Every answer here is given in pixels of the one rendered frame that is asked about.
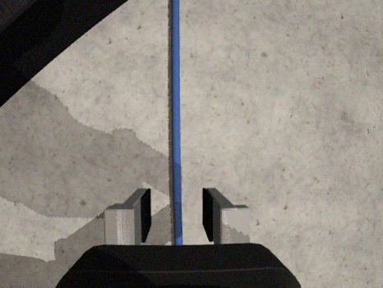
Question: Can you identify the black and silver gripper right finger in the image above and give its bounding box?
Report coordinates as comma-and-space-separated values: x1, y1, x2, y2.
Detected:
202, 188, 251, 244

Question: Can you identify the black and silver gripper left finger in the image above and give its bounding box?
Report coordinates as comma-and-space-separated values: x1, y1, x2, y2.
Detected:
104, 188, 151, 245

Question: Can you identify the blue cable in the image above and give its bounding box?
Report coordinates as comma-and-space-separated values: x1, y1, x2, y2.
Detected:
171, 0, 183, 245

